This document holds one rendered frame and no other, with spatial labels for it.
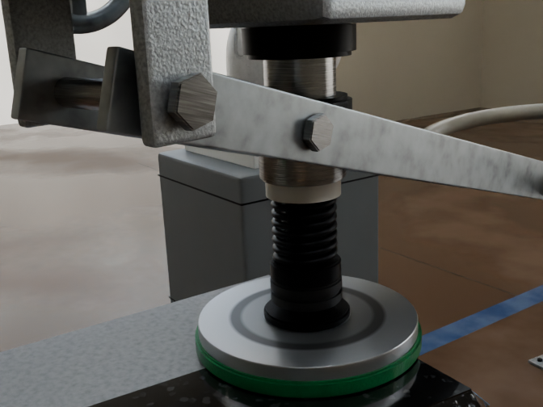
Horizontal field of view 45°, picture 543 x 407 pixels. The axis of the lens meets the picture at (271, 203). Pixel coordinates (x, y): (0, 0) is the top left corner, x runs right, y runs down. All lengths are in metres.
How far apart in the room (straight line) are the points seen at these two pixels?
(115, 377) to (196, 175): 0.96
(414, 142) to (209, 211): 0.93
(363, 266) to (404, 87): 6.01
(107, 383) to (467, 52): 7.88
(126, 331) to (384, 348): 0.27
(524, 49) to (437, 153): 7.54
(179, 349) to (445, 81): 7.53
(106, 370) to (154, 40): 0.35
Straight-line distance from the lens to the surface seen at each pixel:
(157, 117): 0.39
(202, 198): 1.53
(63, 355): 0.69
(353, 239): 1.61
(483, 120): 1.34
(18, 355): 0.70
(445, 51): 8.05
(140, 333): 0.71
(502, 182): 0.83
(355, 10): 0.48
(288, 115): 0.50
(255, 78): 1.54
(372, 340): 0.61
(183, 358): 0.65
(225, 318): 0.65
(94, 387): 0.62
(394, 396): 0.58
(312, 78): 0.57
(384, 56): 7.34
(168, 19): 0.39
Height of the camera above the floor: 1.11
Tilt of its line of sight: 15 degrees down
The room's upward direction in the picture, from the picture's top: 2 degrees counter-clockwise
